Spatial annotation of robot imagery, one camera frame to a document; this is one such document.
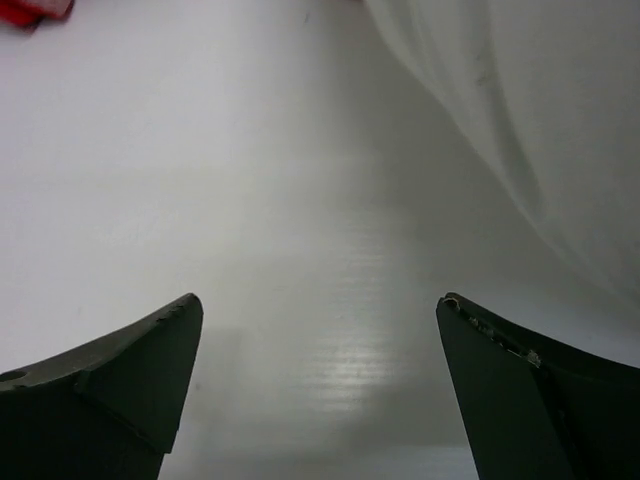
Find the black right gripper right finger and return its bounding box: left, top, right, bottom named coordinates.
left=436, top=293, right=639, bottom=479

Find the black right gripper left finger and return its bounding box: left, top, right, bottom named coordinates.
left=1, top=293, right=203, bottom=480

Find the white pillow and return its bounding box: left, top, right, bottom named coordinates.
left=368, top=1, right=639, bottom=304

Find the red and pink pillowcase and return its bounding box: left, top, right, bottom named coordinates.
left=1, top=0, right=75, bottom=31

